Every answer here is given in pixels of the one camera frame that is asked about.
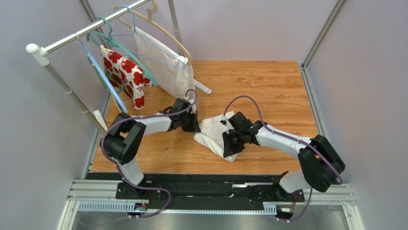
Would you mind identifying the white cloth napkin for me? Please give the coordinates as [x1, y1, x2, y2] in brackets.
[193, 115, 237, 162]

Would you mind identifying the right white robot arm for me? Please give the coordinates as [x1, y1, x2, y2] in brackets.
[220, 112, 345, 195]

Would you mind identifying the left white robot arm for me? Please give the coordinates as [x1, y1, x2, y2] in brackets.
[100, 98, 201, 187]

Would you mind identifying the white hanging towel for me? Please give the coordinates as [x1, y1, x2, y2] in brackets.
[134, 30, 195, 98]

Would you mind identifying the red floral cloth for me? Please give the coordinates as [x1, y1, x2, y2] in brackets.
[100, 45, 153, 110]

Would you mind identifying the white clothes rack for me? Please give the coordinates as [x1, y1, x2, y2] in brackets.
[25, 0, 214, 135]

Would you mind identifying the green patterned cloth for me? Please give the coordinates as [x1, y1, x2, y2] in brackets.
[86, 55, 130, 115]

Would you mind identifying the beige wooden hanger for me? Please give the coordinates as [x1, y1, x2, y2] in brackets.
[114, 0, 192, 69]

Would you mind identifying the teal plastic hanger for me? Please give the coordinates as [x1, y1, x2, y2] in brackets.
[86, 16, 159, 86]

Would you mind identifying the blue plastic hanger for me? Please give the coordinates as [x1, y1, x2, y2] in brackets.
[78, 40, 129, 114]

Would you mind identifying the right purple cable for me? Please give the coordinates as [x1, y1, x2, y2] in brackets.
[222, 95, 344, 223]

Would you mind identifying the purple cable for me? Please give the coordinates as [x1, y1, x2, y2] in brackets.
[100, 89, 199, 219]
[222, 95, 344, 223]

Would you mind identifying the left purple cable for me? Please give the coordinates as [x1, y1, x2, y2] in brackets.
[100, 89, 199, 219]

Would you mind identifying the light blue wire hanger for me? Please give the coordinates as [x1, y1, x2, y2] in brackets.
[114, 0, 191, 69]

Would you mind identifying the white slotted cable duct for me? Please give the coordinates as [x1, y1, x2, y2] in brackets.
[77, 201, 277, 215]

